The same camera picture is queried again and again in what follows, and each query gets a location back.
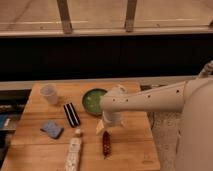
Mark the clear plastic cup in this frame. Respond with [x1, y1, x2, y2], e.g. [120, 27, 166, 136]
[40, 84, 58, 105]

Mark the left metal window post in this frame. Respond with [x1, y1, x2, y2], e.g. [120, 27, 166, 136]
[57, 0, 72, 34]

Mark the red chili pepper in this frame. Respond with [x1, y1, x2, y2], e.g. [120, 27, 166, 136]
[102, 131, 111, 157]

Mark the right metal window post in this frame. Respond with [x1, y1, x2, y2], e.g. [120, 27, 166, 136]
[124, 0, 137, 32]

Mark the green bowl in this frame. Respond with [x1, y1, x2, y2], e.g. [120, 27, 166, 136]
[82, 88, 107, 116]

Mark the metal window post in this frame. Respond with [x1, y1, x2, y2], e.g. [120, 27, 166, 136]
[124, 0, 137, 32]
[57, 0, 72, 34]

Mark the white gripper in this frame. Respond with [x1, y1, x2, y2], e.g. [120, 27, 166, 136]
[96, 112, 123, 134]

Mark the blue sponge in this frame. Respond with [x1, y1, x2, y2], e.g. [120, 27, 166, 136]
[40, 121, 64, 139]

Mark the white remote control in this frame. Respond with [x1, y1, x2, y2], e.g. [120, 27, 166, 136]
[65, 137, 82, 171]

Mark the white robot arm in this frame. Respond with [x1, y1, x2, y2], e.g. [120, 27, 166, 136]
[96, 60, 213, 171]

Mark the black white striped block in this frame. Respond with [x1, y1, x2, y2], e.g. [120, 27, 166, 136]
[63, 103, 81, 128]

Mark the small white cube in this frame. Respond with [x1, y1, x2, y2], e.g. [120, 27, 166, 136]
[75, 129, 82, 137]

